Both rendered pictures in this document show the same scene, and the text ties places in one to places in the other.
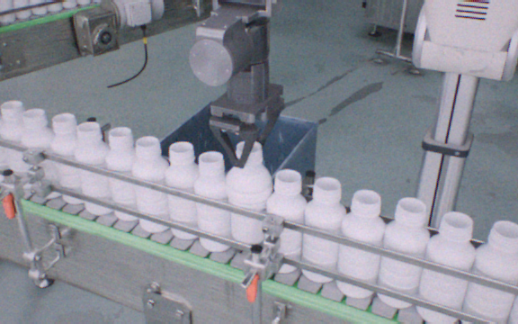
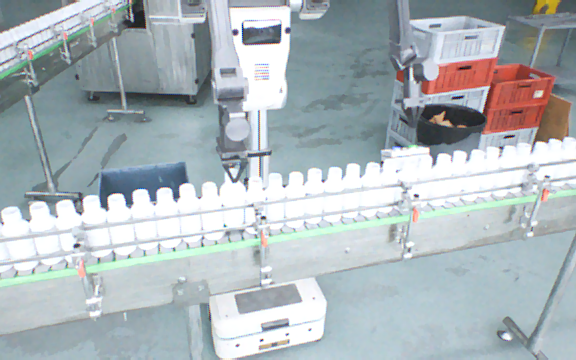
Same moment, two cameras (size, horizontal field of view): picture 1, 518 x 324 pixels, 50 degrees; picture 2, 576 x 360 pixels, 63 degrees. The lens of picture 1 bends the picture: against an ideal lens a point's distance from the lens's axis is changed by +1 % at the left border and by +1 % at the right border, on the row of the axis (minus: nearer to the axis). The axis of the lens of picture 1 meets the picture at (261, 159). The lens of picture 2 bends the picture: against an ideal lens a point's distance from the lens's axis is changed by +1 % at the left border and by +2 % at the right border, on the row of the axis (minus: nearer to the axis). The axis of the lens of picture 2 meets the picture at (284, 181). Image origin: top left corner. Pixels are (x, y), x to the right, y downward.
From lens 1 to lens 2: 0.69 m
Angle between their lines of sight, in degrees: 36
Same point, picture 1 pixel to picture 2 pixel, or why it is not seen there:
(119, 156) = (145, 207)
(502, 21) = (277, 78)
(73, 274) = (111, 305)
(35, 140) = (72, 221)
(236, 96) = (231, 145)
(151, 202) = (174, 227)
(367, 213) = (299, 182)
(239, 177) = (232, 189)
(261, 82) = not seen: hidden behind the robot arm
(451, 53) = (255, 100)
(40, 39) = not seen: outside the picture
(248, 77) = not seen: hidden behind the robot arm
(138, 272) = (169, 275)
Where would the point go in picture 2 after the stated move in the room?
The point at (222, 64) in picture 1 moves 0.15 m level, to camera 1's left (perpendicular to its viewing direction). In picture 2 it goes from (244, 128) to (187, 146)
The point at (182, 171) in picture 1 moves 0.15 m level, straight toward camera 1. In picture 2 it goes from (192, 200) to (232, 221)
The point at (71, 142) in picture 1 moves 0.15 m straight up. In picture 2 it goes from (101, 213) to (90, 160)
